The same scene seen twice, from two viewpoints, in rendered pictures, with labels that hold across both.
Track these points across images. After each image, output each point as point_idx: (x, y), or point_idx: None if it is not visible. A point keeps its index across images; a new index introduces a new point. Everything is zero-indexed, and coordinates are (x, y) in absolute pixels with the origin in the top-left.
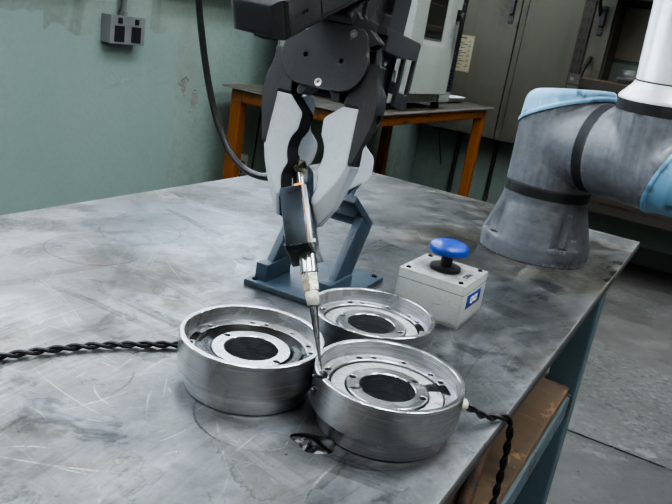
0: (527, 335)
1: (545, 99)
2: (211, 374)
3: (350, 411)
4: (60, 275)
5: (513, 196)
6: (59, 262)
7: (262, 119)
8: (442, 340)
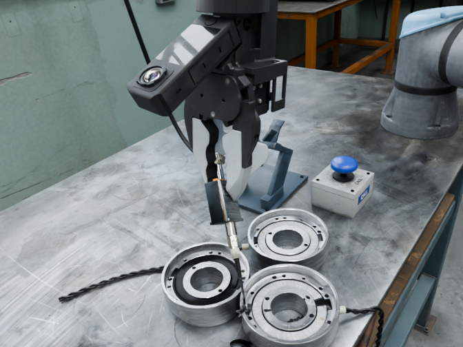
0: (404, 215)
1: (416, 24)
2: (178, 310)
3: (259, 339)
4: (116, 213)
5: (399, 93)
6: (116, 201)
7: (188, 135)
8: (342, 231)
